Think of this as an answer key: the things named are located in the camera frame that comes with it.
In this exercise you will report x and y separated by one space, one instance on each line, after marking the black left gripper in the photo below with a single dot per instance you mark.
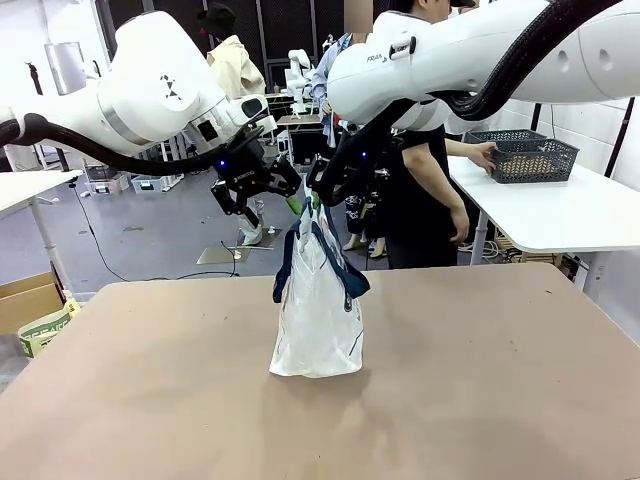
245 172

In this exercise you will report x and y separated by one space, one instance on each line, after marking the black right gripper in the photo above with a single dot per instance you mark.
360 165

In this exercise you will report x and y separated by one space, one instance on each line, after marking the white plastic shopping bag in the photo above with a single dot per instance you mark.
320 320

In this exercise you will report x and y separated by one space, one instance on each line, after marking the large dark grey basket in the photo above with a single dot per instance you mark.
532 160

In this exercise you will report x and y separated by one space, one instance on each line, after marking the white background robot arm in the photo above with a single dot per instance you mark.
298 75

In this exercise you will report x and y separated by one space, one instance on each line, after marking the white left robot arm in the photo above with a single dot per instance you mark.
145 95

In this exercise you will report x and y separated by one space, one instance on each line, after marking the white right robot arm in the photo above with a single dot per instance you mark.
450 55

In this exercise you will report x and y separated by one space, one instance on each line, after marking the person's right forearm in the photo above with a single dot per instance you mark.
430 175

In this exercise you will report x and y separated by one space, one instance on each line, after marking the person's left forearm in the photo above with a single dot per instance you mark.
457 149

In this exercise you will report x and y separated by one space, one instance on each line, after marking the person's right hand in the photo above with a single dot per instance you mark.
460 227

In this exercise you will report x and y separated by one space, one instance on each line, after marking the person's left hand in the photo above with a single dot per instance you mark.
484 156

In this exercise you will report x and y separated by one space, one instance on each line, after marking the metal floor plate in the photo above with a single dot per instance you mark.
220 256

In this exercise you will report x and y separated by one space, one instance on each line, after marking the person in black t-shirt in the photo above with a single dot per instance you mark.
425 210

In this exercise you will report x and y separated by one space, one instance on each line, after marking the person in blue shirt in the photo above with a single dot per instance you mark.
322 75

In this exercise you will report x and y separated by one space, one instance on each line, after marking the grey floor storage bin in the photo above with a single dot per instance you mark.
149 184

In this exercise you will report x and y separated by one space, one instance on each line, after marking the person in beige jacket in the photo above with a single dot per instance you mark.
235 70

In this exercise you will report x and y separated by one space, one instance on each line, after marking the white floor storage bin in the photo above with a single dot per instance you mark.
107 180

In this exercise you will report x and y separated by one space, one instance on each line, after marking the small dark grey basket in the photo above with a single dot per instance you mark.
505 135

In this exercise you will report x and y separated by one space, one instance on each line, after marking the wooden pallet under table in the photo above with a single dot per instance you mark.
525 252

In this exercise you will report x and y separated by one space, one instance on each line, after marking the white curved-edge side table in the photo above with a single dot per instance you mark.
550 215

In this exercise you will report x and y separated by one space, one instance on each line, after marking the white standing desk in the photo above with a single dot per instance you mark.
30 190

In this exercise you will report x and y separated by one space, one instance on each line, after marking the green and white paper sack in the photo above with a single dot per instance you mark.
45 332

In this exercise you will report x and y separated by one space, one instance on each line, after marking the brown cardboard box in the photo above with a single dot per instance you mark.
25 305

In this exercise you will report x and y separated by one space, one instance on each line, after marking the black tripod pole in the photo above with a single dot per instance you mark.
620 135

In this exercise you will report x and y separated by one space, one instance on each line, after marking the grey wall-side monitor panel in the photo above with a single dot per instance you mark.
65 67

